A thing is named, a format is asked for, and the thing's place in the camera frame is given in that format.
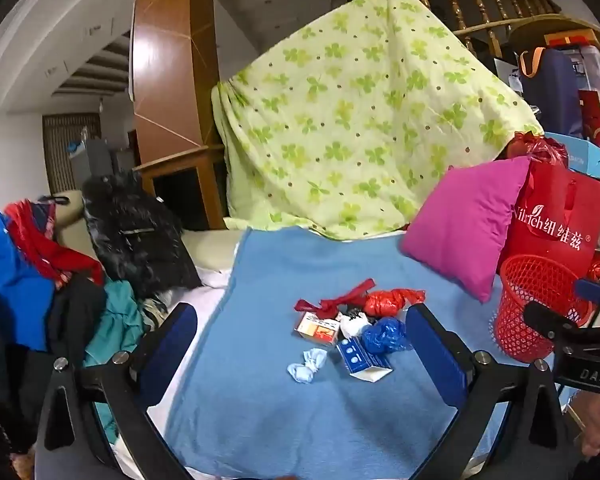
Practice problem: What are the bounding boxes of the blue plastic bag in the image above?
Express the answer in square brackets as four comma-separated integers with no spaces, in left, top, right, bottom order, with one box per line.
[360,318,412,356]

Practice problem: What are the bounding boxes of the blue white carton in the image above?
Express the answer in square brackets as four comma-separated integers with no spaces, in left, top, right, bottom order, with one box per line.
[336,337,393,384]

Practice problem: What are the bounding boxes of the black plastic bag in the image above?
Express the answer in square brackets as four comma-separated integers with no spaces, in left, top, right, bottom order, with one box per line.
[341,304,364,318]

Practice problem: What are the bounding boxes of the red white medicine box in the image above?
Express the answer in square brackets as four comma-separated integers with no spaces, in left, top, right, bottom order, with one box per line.
[294,312,340,346]

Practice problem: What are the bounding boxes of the red ribbon scrap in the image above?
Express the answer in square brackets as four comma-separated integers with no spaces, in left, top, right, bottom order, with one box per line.
[294,278,376,320]

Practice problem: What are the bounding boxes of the light blue paper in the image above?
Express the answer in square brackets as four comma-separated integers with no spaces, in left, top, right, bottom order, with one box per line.
[287,348,328,384]

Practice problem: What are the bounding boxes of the red mesh trash basket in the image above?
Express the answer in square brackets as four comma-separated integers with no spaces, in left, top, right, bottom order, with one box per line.
[493,253,596,364]

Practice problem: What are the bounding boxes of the person's right hand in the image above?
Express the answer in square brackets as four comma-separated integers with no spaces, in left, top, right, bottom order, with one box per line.
[569,391,600,457]

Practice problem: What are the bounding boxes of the teal garment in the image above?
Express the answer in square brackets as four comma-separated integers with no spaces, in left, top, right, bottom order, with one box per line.
[82,278,150,443]

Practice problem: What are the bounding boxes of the black puffer jacket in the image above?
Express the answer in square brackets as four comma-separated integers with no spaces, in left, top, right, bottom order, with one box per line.
[82,171,201,300]

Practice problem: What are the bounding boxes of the blue jacket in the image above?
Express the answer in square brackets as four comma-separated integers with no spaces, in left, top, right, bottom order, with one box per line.
[0,211,55,351]

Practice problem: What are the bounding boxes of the magenta pillow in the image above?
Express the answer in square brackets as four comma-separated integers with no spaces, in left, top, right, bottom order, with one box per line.
[400,156,530,304]

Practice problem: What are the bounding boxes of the red shopping bag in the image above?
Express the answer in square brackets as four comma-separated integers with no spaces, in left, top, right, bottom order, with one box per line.
[498,156,600,278]

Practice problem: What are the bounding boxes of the red garment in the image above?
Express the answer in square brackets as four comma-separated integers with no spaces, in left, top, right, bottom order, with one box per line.
[4,200,105,289]

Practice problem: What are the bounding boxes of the light blue shoe box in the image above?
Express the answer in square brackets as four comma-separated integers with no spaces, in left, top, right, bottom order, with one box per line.
[545,132,600,180]

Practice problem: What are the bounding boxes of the red knotted plastic bag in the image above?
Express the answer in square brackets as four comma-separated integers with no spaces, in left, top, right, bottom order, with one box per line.
[504,131,568,167]

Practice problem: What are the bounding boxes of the green clover quilt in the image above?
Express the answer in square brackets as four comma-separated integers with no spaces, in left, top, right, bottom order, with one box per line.
[212,0,541,240]

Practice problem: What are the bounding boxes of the navy tote bag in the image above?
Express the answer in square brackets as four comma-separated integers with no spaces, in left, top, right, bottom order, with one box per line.
[519,47,583,138]

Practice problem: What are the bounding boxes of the clear plastic storage box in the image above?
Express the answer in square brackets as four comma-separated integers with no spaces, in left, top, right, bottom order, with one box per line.
[562,46,600,99]

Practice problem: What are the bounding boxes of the round wooden shelf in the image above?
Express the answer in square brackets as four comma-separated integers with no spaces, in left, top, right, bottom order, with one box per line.
[508,13,600,52]

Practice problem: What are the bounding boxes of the wooden stair railing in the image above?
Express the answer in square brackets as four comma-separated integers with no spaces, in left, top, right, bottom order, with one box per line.
[419,0,562,58]

